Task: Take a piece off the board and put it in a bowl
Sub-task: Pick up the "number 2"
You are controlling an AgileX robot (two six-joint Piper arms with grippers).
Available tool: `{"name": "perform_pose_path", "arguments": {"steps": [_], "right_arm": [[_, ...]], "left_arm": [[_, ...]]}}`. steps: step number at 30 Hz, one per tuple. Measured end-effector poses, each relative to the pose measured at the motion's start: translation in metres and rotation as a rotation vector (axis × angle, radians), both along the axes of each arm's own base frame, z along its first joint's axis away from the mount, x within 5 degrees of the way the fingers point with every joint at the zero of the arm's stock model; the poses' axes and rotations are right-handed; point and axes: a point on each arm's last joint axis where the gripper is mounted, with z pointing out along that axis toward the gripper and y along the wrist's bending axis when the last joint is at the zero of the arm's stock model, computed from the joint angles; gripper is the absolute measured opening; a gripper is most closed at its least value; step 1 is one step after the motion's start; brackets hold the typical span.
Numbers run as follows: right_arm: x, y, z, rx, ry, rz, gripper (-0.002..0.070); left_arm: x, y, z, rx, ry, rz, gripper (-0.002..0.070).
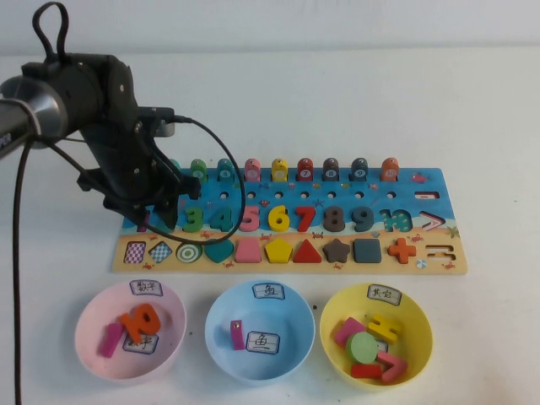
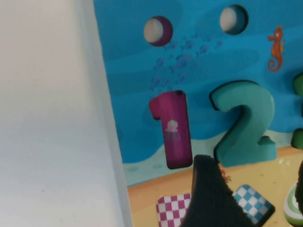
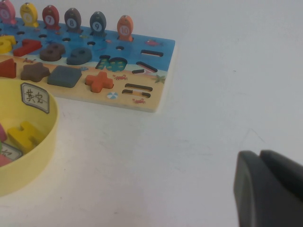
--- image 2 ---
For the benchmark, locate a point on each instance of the teal wooden number two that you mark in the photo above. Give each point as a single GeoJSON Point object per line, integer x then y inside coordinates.
{"type": "Point", "coordinates": [251, 111]}

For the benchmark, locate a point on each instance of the wooden number puzzle board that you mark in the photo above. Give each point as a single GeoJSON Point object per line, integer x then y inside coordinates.
{"type": "Point", "coordinates": [208, 59]}

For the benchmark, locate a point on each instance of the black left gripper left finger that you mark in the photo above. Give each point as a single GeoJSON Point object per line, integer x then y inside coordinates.
{"type": "Point", "coordinates": [213, 201]}

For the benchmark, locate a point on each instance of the green wooden number three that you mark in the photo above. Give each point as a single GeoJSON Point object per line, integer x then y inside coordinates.
{"type": "Point", "coordinates": [299, 89]}

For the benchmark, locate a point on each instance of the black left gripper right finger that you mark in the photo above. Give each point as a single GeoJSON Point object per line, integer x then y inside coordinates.
{"type": "Point", "coordinates": [300, 186]}

